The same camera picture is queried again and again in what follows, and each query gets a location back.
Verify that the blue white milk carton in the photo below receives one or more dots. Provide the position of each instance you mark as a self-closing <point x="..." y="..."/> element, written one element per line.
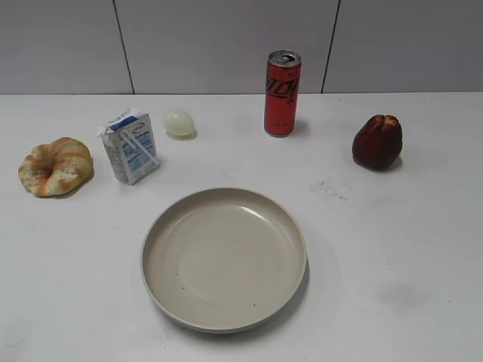
<point x="130" y="145"/>

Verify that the beige round plate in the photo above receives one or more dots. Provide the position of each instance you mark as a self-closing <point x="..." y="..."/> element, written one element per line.
<point x="223" y="260"/>

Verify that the white egg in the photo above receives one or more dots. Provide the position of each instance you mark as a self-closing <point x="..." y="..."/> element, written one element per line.
<point x="178" y="123"/>

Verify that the red soda can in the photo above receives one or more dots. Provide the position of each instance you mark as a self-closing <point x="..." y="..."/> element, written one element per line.
<point x="282" y="85"/>

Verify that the dark red wax apple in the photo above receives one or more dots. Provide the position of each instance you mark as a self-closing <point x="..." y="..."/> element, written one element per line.
<point x="378" y="143"/>

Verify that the swirled bread roll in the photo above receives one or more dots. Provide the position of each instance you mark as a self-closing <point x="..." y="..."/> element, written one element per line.
<point x="56" y="168"/>

